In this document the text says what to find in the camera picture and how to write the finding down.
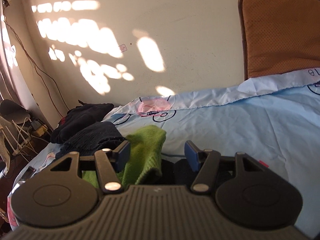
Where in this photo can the small wall sticker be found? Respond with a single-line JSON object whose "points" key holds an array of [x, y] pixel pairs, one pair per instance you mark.
{"points": [[123, 48]]}

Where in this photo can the white wifi router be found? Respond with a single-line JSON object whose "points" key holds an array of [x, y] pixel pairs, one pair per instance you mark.
{"points": [[18, 138]]}

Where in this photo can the black green striped knit sweater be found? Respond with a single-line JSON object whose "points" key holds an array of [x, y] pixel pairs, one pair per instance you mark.
{"points": [[145, 166]]}

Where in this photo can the yellow box with charger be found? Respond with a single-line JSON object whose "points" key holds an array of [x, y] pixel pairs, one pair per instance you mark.
{"points": [[38, 129]]}

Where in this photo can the dark cap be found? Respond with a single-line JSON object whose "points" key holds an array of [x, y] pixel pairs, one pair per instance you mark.
{"points": [[13, 112]]}

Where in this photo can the black smartphone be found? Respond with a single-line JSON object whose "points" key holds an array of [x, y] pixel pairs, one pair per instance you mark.
{"points": [[27, 174]]}

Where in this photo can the grey hanging cloth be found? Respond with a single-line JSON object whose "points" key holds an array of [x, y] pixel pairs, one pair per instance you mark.
{"points": [[4, 151]]}

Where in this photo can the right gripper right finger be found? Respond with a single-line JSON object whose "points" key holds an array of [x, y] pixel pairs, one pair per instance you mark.
{"points": [[205, 163]]}

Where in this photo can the brown seat cushion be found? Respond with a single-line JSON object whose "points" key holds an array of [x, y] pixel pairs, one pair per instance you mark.
{"points": [[279, 36]]}

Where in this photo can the black folded garment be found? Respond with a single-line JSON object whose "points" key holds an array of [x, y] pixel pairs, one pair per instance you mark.
{"points": [[79, 118]]}

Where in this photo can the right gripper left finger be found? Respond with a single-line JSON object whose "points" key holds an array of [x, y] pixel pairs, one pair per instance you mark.
{"points": [[110, 162]]}

